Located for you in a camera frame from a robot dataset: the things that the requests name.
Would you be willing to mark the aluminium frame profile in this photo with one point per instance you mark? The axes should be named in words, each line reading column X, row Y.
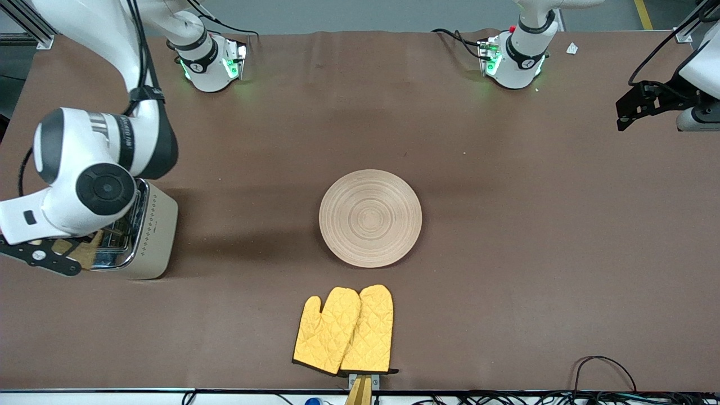
column 45, row 40
column 683, row 36

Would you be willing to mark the yellow quilted oven mitt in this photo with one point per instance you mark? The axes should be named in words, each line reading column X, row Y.
column 329, row 332
column 371, row 332

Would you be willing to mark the small white paper scrap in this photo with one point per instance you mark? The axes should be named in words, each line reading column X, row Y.
column 572, row 49

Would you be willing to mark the grey metal bracket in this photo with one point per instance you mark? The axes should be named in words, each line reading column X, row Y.
column 375, row 381

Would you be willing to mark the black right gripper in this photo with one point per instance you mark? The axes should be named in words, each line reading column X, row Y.
column 90, row 238

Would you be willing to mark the beige chrome two-slot toaster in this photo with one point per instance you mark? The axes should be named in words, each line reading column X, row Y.
column 160, row 236

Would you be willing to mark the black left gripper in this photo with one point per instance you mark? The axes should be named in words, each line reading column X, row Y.
column 673, row 93

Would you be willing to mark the round wooden plate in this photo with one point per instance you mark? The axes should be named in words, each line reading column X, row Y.
column 371, row 219

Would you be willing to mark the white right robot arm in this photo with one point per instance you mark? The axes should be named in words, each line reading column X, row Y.
column 84, row 169

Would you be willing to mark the brown bread slice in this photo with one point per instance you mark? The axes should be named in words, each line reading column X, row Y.
column 90, row 256

